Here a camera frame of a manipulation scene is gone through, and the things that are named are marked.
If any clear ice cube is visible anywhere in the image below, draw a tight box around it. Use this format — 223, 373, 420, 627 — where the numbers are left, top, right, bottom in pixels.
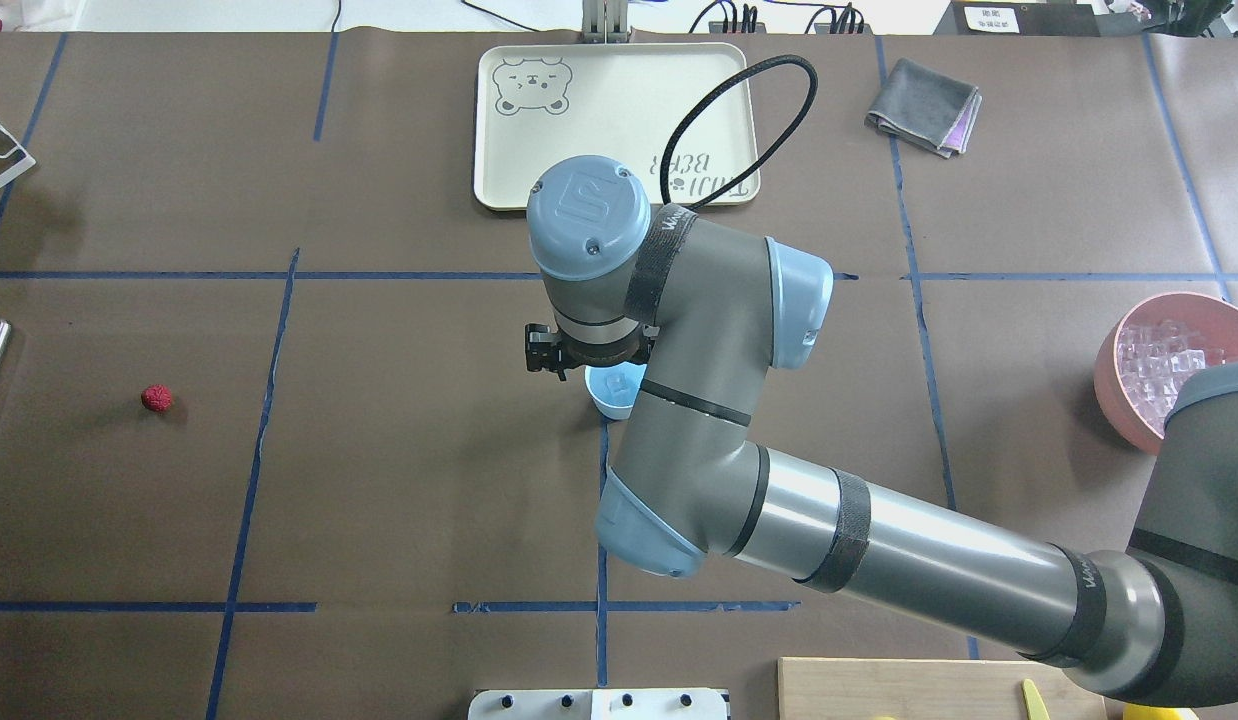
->
605, 372, 629, 397

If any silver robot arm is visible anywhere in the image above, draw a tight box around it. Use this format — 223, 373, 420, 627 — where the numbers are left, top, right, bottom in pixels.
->
526, 155, 1238, 708

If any light blue plastic cup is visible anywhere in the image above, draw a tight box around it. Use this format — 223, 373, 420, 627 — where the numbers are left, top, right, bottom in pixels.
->
584, 362, 646, 421

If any pink bowl of ice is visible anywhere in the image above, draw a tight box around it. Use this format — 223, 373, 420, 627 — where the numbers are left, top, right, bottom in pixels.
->
1093, 292, 1238, 455

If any cream bear serving tray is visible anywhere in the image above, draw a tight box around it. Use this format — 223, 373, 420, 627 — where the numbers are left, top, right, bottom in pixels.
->
473, 42, 760, 212

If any bamboo cutting board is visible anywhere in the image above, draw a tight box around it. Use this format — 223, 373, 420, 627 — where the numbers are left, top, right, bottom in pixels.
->
776, 657, 1107, 719

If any grey folded cloth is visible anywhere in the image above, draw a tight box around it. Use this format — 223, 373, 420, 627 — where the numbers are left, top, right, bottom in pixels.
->
865, 58, 983, 158

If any red strawberry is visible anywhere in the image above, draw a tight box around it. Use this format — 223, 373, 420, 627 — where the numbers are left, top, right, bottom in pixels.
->
140, 384, 175, 413

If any black box device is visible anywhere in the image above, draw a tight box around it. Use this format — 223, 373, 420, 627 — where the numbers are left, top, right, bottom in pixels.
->
933, 1, 1102, 37

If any yellow plastic knife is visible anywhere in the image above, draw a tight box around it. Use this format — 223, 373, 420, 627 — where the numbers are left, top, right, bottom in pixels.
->
1021, 678, 1052, 720

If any yellow lemon lower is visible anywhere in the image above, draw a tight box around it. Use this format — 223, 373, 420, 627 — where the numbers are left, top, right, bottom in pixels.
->
1120, 703, 1200, 720

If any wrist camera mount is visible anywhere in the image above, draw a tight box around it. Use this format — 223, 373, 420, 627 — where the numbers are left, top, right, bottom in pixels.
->
524, 323, 573, 382

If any aluminium frame post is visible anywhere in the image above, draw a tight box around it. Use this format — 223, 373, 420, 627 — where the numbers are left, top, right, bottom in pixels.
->
581, 0, 631, 45

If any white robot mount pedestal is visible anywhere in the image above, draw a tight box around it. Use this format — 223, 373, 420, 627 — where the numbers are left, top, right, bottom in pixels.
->
467, 687, 732, 719

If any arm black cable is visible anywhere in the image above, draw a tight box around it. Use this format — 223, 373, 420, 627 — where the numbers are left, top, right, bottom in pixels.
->
657, 54, 820, 213

